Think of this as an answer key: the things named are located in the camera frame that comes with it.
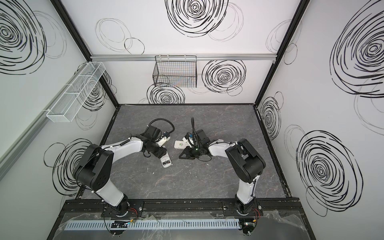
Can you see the black wire basket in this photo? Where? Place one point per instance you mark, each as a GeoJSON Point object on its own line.
{"type": "Point", "coordinates": [176, 70]}

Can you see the white remote with batteries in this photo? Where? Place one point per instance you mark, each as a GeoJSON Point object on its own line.
{"type": "Point", "coordinates": [180, 145]}

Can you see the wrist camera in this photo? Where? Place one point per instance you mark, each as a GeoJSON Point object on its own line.
{"type": "Point", "coordinates": [163, 139]}
{"type": "Point", "coordinates": [188, 139]}

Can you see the white mesh shelf basket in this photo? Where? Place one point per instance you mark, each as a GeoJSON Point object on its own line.
{"type": "Point", "coordinates": [83, 91]}

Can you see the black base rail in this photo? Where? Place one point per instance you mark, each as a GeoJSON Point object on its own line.
{"type": "Point", "coordinates": [225, 207]}

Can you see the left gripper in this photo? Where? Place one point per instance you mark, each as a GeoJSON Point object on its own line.
{"type": "Point", "coordinates": [159, 151]}

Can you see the white slotted cable duct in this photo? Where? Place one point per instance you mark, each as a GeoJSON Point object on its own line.
{"type": "Point", "coordinates": [115, 225]}

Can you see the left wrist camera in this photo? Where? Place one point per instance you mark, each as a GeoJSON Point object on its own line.
{"type": "Point", "coordinates": [163, 139]}

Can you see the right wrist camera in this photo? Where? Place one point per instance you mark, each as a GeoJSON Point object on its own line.
{"type": "Point", "coordinates": [188, 139]}

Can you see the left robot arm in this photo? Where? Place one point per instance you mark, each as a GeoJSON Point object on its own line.
{"type": "Point", "coordinates": [95, 166]}

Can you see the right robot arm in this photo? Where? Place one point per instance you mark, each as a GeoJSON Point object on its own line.
{"type": "Point", "coordinates": [244, 158]}

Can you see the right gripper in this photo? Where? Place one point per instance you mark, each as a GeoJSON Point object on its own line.
{"type": "Point", "coordinates": [190, 149]}

